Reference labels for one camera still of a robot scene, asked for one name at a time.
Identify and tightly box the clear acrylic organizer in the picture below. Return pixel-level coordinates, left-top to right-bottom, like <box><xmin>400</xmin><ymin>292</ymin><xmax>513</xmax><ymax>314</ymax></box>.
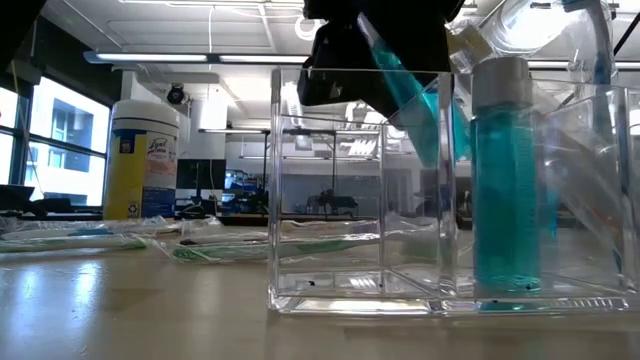
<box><xmin>267</xmin><ymin>67</ymin><xmax>640</xmax><ymax>317</ymax></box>

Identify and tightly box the long ceiling light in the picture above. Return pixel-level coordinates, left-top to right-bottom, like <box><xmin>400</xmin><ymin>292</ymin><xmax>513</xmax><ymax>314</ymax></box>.
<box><xmin>527</xmin><ymin>59</ymin><xmax>640</xmax><ymax>71</ymax></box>
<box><xmin>82</xmin><ymin>49</ymin><xmax>311</xmax><ymax>65</ymax></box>

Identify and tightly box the blue-lit workstation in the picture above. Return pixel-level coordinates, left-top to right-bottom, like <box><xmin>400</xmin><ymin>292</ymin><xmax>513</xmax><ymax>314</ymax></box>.
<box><xmin>223</xmin><ymin>168</ymin><xmax>271</xmax><ymax>214</ymax></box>

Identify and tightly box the black monitor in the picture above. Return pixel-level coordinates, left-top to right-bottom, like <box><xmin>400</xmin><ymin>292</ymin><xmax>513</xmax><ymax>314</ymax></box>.
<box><xmin>176</xmin><ymin>158</ymin><xmax>227</xmax><ymax>190</ymax></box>

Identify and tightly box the small ceiling light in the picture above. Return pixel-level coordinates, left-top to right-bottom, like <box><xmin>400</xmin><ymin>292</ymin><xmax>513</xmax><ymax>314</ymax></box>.
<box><xmin>198</xmin><ymin>127</ymin><xmax>271</xmax><ymax>135</ymax></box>

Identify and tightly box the white ring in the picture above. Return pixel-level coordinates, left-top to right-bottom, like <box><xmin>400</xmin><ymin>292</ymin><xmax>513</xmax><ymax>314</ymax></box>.
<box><xmin>293</xmin><ymin>14</ymin><xmax>321</xmax><ymax>41</ymax></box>

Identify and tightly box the large window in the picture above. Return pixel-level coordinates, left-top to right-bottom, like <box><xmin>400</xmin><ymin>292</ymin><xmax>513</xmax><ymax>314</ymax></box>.
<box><xmin>0</xmin><ymin>74</ymin><xmax>112</xmax><ymax>209</ymax></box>

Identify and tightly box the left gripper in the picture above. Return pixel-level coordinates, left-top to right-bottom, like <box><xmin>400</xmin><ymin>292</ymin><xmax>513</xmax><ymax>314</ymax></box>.
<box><xmin>298</xmin><ymin>0</ymin><xmax>469</xmax><ymax>119</ymax></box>

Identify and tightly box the green toothbrush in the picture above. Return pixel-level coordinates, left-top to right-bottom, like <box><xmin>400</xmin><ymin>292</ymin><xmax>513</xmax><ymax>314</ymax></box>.
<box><xmin>169</xmin><ymin>238</ymin><xmax>384</xmax><ymax>265</ymax></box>
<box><xmin>0</xmin><ymin>237</ymin><xmax>149</xmax><ymax>254</ymax></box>

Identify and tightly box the blue mouthwash bottle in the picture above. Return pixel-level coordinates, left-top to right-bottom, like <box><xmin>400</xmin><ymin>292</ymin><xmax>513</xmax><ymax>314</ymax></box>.
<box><xmin>357</xmin><ymin>12</ymin><xmax>474</xmax><ymax>169</ymax></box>
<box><xmin>469</xmin><ymin>55</ymin><xmax>544</xmax><ymax>294</ymax></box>

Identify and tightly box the Lysol wipes canister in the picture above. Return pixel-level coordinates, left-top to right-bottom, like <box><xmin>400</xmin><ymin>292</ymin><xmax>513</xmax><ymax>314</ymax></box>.
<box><xmin>102</xmin><ymin>98</ymin><xmax>181</xmax><ymax>222</ymax></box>

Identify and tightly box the black lab equipment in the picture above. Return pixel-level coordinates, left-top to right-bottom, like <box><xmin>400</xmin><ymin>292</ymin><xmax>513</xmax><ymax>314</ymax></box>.
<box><xmin>0</xmin><ymin>183</ymin><xmax>74</xmax><ymax>216</ymax></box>

